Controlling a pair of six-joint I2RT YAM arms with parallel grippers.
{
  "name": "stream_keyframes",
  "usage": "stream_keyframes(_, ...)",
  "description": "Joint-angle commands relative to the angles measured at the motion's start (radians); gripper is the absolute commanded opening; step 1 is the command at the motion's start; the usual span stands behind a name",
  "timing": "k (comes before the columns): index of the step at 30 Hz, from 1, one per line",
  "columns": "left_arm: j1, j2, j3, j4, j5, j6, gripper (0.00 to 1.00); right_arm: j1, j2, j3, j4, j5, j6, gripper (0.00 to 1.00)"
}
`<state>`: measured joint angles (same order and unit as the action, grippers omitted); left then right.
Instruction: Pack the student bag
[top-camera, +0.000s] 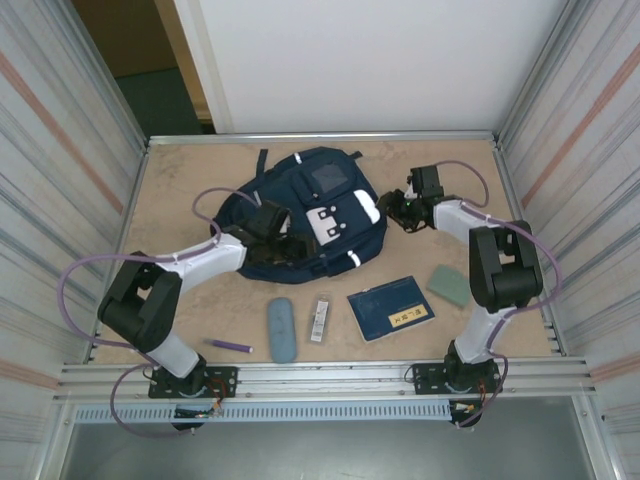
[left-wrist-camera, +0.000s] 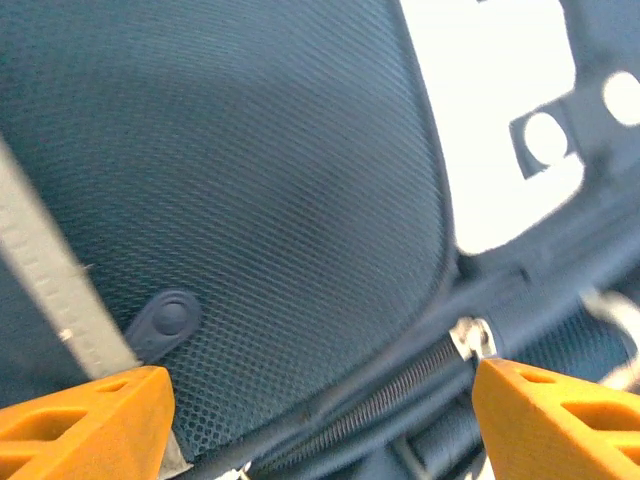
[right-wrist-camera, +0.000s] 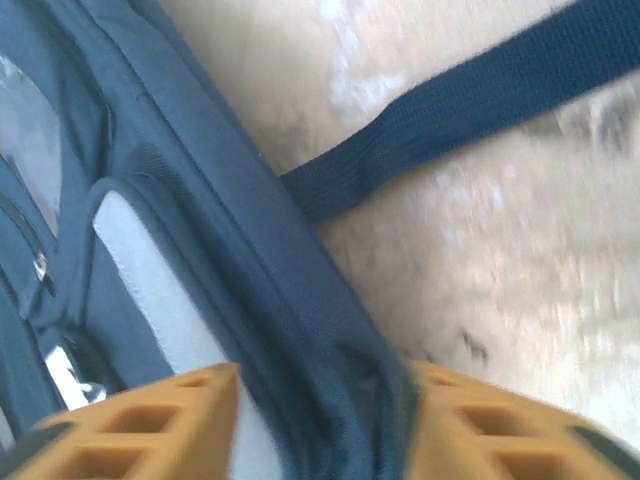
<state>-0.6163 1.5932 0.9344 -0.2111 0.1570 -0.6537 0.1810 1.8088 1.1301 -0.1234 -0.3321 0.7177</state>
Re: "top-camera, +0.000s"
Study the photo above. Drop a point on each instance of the navy blue white backpack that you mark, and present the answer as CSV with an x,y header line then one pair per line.
x,y
305,210

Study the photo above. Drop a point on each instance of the white door frame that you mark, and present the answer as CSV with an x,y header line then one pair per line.
x,y
204,60

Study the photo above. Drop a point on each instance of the clear pen refill pack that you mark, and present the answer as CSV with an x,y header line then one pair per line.
x,y
319,319

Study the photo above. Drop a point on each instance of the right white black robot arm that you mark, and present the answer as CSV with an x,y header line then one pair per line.
x,y
505,280

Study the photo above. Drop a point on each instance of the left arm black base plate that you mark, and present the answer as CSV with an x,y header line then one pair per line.
x,y
227,380

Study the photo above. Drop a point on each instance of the grey metal panel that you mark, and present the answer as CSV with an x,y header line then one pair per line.
x,y
325,455

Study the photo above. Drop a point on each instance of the blue textbook yellow label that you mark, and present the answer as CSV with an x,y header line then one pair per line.
x,y
390,307

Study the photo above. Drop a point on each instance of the green notebook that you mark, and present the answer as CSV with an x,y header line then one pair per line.
x,y
449,285

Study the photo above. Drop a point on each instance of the aluminium frame crossbar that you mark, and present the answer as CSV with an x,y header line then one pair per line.
x,y
325,137

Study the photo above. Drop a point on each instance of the aluminium mounting rail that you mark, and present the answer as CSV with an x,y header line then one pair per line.
x,y
325,380

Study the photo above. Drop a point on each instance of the aluminium frame side rail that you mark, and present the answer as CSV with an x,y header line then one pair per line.
x,y
512,190
132,200

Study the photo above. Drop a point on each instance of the grey blue glasses case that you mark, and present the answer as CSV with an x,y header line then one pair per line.
x,y
281,330

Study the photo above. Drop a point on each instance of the purple pen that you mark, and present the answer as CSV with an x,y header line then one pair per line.
x,y
230,345

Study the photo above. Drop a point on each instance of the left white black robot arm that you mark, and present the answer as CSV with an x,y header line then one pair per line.
x,y
210,260

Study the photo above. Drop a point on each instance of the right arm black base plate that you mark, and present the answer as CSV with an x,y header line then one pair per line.
x,y
422,380

